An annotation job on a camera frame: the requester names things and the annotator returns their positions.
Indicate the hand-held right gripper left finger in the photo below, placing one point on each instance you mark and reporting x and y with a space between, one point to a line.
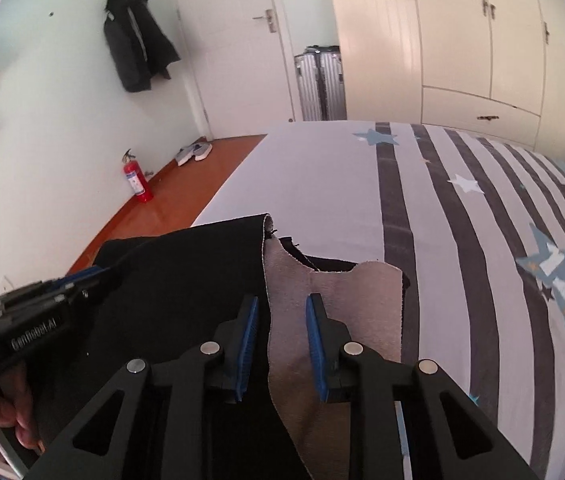
246 345

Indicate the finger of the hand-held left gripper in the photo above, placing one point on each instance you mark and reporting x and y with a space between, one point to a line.
85 274
87 294

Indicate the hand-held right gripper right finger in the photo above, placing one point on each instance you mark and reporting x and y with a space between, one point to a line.
316 350

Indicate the black pants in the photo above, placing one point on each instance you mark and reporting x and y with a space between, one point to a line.
172 285

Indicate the red fire extinguisher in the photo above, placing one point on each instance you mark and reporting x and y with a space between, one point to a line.
137 180

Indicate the grey shoe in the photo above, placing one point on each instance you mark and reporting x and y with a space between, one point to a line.
185 156
203 151

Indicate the blue striped printed blanket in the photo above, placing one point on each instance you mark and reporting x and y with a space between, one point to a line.
462 260

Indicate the black hanging jacket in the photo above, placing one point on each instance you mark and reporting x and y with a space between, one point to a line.
132 45

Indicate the white door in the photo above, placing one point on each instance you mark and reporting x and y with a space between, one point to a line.
232 60

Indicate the silver suitcase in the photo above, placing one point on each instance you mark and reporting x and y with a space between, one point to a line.
320 85

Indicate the cream wardrobe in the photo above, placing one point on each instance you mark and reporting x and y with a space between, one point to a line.
452 35

